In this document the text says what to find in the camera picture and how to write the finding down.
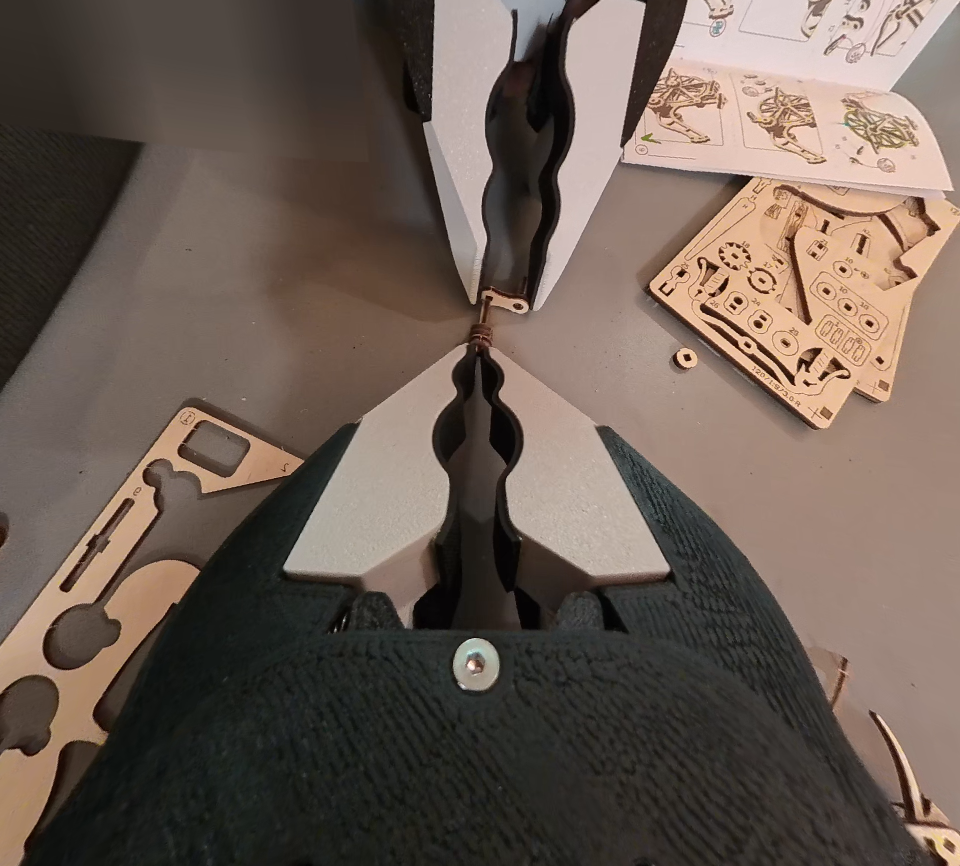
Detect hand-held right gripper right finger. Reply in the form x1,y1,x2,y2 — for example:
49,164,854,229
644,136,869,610
476,347,672,630

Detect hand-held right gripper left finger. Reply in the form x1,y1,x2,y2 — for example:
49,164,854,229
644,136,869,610
283,345,481,630

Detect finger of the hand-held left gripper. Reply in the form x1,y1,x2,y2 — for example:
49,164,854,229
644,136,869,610
423,0,522,306
525,0,648,313

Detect wooden parts sheet with gears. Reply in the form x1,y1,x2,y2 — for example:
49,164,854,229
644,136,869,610
646,176,960,429

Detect plain wooden parts sheet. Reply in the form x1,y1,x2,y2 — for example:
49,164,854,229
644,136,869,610
851,198,960,403

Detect wooden sheet with empty cutouts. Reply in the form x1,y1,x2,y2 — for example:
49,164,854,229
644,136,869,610
0,403,305,866

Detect dark fabric chair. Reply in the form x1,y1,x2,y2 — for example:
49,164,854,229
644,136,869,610
0,127,144,390

